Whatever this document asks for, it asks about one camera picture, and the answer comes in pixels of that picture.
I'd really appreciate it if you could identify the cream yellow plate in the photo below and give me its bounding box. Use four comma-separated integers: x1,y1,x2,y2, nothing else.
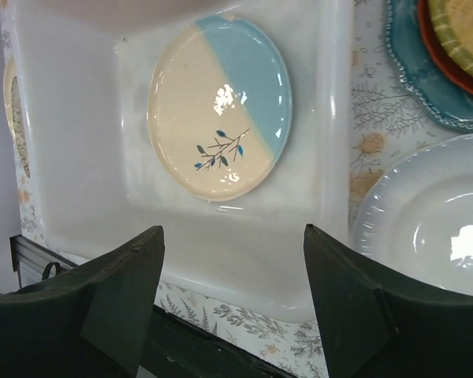
2,56,17,138

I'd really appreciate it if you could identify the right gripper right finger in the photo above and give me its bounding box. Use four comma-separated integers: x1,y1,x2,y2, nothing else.
304,224,473,377

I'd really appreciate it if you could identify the speckled oval plate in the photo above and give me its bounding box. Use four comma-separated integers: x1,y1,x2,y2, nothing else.
10,77,30,177

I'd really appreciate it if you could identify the white plastic bin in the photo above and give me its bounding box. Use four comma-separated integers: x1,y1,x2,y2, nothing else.
8,1,353,323

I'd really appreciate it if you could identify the beige and blue plate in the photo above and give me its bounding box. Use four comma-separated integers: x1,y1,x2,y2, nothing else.
147,14,292,202

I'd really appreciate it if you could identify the woven bamboo yellow plate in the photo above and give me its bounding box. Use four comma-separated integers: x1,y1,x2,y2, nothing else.
427,0,473,78

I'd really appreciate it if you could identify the red-brown plate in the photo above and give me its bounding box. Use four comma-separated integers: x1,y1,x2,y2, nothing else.
417,0,473,95

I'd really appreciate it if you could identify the white ribbed bowl plate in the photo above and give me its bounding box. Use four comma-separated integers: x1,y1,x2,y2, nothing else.
351,134,473,295

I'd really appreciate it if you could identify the teal beaded plate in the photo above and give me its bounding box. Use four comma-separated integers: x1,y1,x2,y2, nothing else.
384,1,473,133

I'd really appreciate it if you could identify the floral table mat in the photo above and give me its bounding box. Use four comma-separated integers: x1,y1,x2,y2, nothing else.
0,1,453,376

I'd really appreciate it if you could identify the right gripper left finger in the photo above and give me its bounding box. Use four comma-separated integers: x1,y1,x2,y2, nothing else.
0,226,165,377

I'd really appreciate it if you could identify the aluminium frame rail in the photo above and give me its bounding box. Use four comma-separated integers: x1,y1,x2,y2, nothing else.
9,235,76,288

